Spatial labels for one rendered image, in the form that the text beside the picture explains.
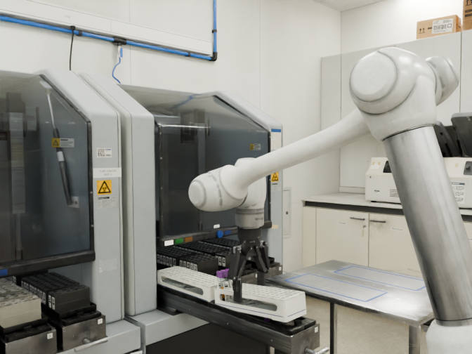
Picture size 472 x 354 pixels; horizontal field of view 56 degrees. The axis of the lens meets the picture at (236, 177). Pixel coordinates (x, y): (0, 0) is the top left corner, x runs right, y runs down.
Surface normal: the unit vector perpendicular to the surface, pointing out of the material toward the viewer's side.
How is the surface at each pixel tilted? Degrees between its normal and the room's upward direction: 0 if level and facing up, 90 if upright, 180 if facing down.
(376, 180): 90
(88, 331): 90
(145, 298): 90
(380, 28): 90
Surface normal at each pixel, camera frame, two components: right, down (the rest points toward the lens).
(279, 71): 0.71, 0.04
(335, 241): -0.71, 0.04
